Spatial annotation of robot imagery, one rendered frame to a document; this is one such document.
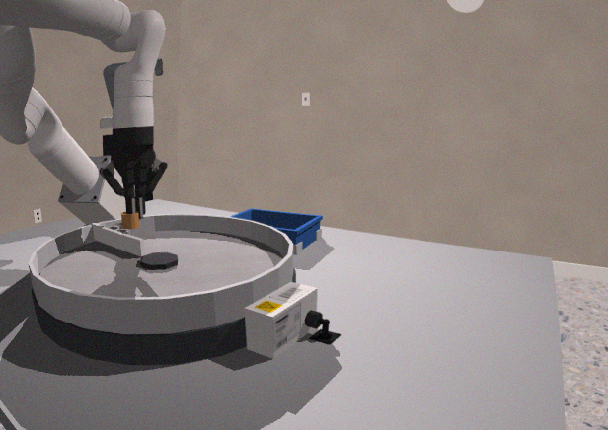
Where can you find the blue open crate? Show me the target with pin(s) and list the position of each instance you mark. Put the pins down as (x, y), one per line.
(291, 224)

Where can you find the bronze bushing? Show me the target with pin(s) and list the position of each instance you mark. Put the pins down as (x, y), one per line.
(130, 221)

